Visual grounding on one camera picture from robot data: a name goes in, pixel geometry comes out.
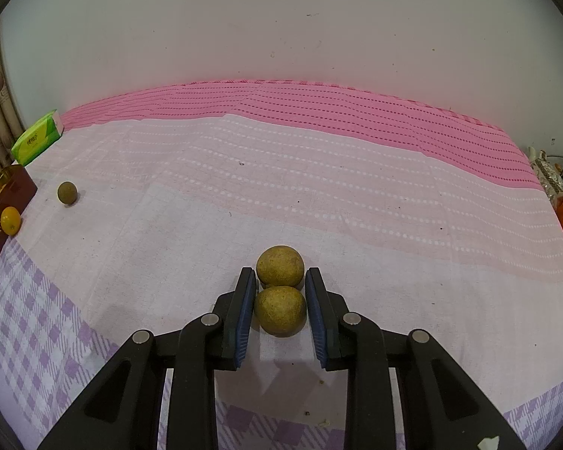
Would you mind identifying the small orange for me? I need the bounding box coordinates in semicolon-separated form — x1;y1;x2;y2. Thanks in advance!
1;206;21;236

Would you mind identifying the pink and purple checkered blanket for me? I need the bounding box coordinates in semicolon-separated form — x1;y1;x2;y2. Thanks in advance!
0;79;563;450

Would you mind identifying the patterned white pouch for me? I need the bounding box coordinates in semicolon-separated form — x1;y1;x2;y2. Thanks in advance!
528;147;563;207

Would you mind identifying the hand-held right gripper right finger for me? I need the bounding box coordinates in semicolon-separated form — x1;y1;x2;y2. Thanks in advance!
305;267;528;450

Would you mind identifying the dark red box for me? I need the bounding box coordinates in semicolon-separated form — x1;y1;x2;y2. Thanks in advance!
0;166;38;291

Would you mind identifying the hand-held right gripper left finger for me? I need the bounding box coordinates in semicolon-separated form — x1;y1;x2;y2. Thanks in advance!
38;267;257;450

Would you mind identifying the brown longan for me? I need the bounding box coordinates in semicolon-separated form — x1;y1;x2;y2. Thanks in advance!
256;245;306;289
254;286;307;337
57;181;78;206

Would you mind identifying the green tissue pack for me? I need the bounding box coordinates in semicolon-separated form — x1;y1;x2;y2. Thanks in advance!
11;109;65;166

